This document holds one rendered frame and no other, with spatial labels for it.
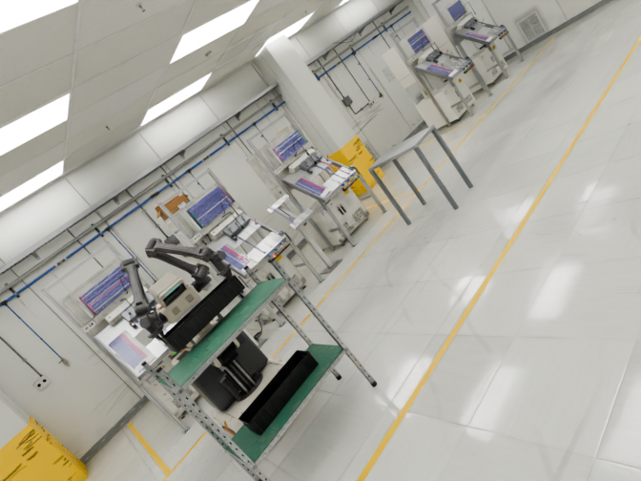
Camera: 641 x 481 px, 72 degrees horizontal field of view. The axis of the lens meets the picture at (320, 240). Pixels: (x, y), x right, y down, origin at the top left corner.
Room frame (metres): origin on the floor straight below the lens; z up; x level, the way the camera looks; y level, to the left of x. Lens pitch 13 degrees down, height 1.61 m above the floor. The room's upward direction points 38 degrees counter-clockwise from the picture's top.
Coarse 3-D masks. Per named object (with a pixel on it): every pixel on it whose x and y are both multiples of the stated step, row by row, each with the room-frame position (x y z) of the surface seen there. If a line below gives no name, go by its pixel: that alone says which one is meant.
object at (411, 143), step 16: (432, 128) 4.48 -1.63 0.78; (400, 144) 4.80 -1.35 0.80; (416, 144) 4.26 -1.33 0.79; (384, 160) 4.59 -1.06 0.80; (432, 176) 4.26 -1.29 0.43; (464, 176) 4.48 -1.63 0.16; (384, 192) 4.80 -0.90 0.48; (416, 192) 5.02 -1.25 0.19; (448, 192) 4.26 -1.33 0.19; (400, 208) 4.79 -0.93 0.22
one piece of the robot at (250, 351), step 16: (240, 352) 3.31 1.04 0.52; (256, 352) 3.36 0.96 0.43; (208, 368) 3.18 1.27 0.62; (240, 368) 3.22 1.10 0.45; (256, 368) 3.31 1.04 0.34; (192, 384) 3.22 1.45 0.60; (208, 384) 3.15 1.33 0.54; (224, 384) 3.13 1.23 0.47; (240, 384) 3.18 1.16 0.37; (256, 384) 3.22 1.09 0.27; (208, 400) 3.19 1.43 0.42; (224, 400) 3.15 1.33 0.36
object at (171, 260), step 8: (152, 240) 2.98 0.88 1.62; (152, 248) 2.95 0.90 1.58; (152, 256) 3.02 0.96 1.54; (160, 256) 3.01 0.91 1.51; (168, 256) 3.03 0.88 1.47; (176, 264) 3.03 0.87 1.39; (184, 264) 3.04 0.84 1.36; (192, 264) 3.06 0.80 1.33; (200, 264) 3.09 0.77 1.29; (192, 272) 3.03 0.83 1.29; (200, 280) 3.04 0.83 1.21
